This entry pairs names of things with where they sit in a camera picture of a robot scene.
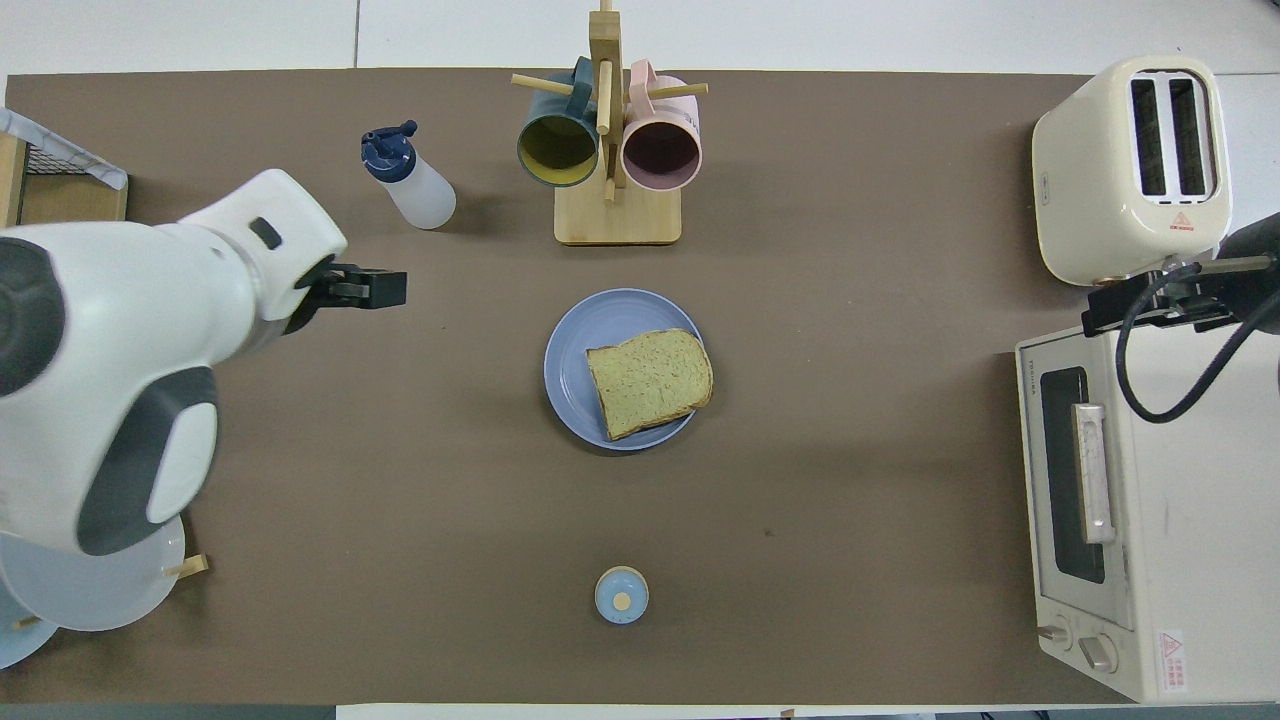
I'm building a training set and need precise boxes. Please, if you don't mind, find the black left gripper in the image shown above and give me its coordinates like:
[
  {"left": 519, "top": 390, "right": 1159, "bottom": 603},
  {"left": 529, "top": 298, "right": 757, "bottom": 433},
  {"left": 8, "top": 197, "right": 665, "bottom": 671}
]
[{"left": 285, "top": 262, "right": 408, "bottom": 336}]

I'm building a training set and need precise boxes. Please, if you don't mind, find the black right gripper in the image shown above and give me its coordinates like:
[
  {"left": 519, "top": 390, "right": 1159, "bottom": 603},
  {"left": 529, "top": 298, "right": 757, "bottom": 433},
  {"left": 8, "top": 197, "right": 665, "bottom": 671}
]
[{"left": 1082, "top": 212, "right": 1280, "bottom": 336}]

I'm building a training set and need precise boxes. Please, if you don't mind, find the white bottle navy cap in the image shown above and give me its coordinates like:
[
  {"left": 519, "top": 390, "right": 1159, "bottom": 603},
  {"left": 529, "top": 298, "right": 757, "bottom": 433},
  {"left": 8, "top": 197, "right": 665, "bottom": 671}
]
[{"left": 361, "top": 120, "right": 457, "bottom": 231}]

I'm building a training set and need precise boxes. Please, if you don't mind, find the toasted bread slice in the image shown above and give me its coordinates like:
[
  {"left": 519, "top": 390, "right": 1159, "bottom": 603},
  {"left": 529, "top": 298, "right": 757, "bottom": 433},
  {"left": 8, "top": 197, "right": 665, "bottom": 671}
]
[{"left": 585, "top": 328, "right": 715, "bottom": 442}]

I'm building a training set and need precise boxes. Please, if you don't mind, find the blue round plate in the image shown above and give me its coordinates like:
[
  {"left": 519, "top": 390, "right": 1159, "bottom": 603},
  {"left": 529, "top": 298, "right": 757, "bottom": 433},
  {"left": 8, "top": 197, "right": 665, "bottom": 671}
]
[{"left": 544, "top": 288, "right": 706, "bottom": 453}]

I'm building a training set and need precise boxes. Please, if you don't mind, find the wooden plate rack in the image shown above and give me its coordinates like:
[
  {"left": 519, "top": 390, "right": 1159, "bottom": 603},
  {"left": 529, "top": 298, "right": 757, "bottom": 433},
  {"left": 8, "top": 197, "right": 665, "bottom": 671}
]
[{"left": 12, "top": 553, "right": 211, "bottom": 631}]

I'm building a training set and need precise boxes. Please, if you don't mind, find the grey plate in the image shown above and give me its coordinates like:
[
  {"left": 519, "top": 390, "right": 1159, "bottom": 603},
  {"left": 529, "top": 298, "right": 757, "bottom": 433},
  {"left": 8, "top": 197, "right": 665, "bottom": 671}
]
[{"left": 0, "top": 510, "right": 187, "bottom": 632}]

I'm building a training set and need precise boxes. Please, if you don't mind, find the light blue plate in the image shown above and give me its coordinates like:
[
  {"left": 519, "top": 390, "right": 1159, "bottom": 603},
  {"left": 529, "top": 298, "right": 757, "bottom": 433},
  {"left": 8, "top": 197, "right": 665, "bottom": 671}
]
[{"left": 0, "top": 580, "right": 61, "bottom": 669}]

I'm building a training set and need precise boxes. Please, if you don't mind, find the cream two-slot toaster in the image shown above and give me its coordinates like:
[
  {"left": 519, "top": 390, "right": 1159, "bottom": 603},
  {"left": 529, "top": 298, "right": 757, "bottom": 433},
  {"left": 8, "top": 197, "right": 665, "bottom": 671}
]
[{"left": 1032, "top": 55, "right": 1233, "bottom": 289}]

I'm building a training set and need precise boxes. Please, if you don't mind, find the white toaster oven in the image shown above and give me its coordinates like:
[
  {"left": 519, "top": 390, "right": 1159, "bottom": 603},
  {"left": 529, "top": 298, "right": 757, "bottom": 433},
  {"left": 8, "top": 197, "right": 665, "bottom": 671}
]
[{"left": 1015, "top": 315, "right": 1280, "bottom": 704}]

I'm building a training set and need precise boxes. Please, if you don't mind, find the teal mug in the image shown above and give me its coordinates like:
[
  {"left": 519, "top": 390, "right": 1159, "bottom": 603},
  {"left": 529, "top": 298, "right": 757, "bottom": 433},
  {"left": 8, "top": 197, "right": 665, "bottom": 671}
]
[{"left": 517, "top": 57, "right": 601, "bottom": 188}]

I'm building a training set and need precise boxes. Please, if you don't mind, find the wooden mug tree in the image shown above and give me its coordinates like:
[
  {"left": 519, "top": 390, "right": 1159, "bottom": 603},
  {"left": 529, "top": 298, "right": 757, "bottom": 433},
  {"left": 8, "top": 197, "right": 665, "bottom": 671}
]
[{"left": 511, "top": 0, "right": 709, "bottom": 247}]

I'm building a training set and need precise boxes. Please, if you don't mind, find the pink mug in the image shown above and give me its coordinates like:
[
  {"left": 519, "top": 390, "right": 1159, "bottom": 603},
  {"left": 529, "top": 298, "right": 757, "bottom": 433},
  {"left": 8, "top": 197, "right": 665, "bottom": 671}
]
[{"left": 621, "top": 60, "right": 703, "bottom": 193}]

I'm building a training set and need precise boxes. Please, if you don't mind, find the patterned white cloth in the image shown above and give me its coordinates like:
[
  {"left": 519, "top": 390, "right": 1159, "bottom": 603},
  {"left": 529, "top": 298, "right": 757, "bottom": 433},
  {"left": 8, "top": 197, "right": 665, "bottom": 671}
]
[{"left": 0, "top": 108, "right": 129, "bottom": 191}]

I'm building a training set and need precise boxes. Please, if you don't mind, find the small blue call bell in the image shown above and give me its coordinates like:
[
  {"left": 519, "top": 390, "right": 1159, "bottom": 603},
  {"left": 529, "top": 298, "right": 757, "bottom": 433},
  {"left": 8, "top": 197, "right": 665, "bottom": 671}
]
[{"left": 595, "top": 566, "right": 650, "bottom": 625}]

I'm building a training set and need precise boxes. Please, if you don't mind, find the brown table mat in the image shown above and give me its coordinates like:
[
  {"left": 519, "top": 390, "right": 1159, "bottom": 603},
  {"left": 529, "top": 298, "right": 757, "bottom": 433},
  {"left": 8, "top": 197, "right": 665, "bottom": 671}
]
[{"left": 0, "top": 68, "right": 1233, "bottom": 706}]

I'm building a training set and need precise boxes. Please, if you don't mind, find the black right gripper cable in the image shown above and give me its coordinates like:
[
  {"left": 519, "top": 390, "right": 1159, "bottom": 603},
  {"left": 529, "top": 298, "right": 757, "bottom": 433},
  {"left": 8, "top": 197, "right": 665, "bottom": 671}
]
[{"left": 1115, "top": 262, "right": 1280, "bottom": 423}]

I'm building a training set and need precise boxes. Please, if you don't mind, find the black wire basket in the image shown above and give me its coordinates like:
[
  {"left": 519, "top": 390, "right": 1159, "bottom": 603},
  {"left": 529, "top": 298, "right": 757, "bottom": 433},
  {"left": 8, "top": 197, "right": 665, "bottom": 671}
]
[{"left": 25, "top": 145, "right": 106, "bottom": 179}]

